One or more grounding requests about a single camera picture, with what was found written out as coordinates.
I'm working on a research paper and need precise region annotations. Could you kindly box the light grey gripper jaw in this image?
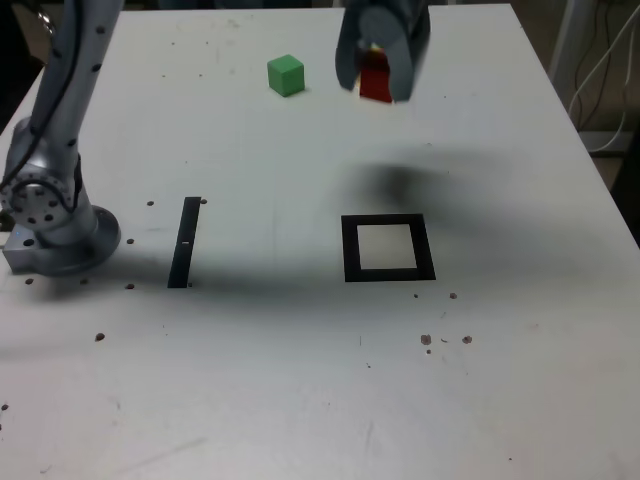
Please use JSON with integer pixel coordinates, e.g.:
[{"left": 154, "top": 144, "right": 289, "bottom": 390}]
[{"left": 359, "top": 0, "right": 433, "bottom": 105}]

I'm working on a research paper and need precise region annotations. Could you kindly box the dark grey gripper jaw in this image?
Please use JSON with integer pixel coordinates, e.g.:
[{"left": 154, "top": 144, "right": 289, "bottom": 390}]
[{"left": 333, "top": 0, "right": 367, "bottom": 93}]

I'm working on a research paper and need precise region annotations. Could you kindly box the red cube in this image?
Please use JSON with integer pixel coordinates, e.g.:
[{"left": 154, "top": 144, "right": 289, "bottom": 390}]
[{"left": 358, "top": 49, "right": 394, "bottom": 104}]

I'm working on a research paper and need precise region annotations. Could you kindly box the green cube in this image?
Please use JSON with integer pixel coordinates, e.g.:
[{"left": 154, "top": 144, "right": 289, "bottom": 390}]
[{"left": 266, "top": 53, "right": 306, "bottom": 99}]

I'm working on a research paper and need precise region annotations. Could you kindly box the black tape square outline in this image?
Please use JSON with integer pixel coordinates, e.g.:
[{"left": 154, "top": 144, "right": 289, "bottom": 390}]
[{"left": 340, "top": 213, "right": 437, "bottom": 284}]

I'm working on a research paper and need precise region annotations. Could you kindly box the white furniture leg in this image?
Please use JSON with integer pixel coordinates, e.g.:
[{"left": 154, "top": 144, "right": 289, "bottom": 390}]
[{"left": 547, "top": 0, "right": 584, "bottom": 89}]

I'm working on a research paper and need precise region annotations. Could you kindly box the black tape strip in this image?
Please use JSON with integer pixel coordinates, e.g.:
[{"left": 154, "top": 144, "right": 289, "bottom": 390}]
[{"left": 167, "top": 196, "right": 202, "bottom": 290}]

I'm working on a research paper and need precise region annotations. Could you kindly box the chrome tube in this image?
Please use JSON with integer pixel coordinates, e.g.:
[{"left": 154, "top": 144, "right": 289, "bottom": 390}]
[{"left": 34, "top": 9, "right": 57, "bottom": 37}]

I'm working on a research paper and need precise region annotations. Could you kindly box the white cable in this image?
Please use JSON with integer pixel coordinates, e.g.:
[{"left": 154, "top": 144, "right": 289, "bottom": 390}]
[
  {"left": 589, "top": 0, "right": 632, "bottom": 151},
  {"left": 568, "top": 9, "right": 640, "bottom": 126}
]

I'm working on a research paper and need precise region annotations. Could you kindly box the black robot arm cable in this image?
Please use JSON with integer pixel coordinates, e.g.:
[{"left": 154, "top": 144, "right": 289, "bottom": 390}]
[{"left": 0, "top": 0, "right": 87, "bottom": 189}]

